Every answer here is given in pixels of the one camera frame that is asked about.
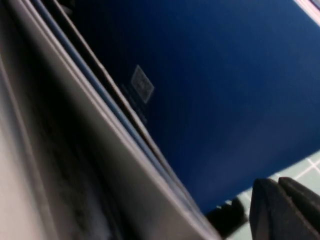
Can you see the large blue cover book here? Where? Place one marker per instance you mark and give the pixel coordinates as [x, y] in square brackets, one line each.
[212, 87]

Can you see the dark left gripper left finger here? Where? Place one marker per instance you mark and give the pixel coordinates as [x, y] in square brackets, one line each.
[270, 220]

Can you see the green checked tablecloth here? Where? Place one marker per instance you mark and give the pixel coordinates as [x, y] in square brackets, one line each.
[307, 170]

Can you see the black plastic book holder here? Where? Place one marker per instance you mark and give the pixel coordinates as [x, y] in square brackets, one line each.
[225, 215]

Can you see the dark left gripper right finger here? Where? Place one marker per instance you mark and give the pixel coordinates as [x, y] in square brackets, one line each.
[310, 217]

